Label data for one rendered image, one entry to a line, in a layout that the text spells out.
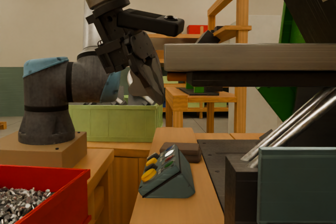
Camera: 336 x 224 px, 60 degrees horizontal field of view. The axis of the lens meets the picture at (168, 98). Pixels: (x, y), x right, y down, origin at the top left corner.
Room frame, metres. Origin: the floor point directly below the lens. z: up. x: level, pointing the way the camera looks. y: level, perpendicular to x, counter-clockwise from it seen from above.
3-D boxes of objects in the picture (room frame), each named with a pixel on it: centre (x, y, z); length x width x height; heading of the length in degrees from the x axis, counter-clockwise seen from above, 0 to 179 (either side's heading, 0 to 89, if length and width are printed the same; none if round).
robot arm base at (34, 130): (0.82, 0.35, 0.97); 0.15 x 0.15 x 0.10
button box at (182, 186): (0.55, 0.00, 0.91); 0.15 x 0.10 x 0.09; 179
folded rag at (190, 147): (0.71, -0.03, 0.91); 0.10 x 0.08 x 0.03; 79
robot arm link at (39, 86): (0.82, 0.33, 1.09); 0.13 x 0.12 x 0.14; 101
